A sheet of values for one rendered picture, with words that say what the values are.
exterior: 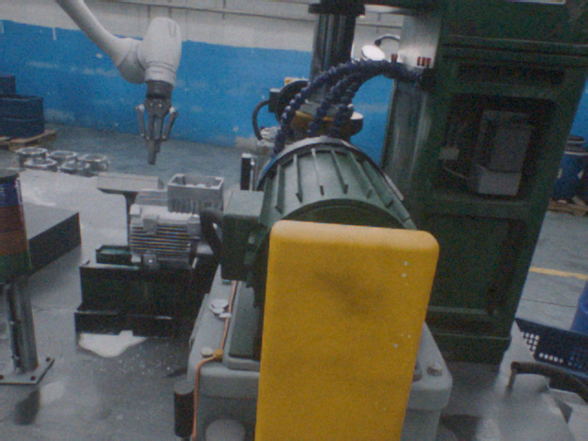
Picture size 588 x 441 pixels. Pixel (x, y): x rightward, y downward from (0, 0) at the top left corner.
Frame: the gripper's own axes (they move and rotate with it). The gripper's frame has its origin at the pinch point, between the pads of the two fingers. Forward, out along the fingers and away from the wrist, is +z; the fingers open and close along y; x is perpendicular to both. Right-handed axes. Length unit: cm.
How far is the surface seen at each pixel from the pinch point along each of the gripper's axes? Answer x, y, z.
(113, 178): -3.5, -9.2, 9.7
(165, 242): -27.5, 12.8, 28.8
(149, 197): -26.7, 7.6, 18.5
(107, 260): -11.5, -5.4, 33.5
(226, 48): 467, -45, -278
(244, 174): -42, 31, 15
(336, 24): -48, 48, -17
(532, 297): 181, 216, 30
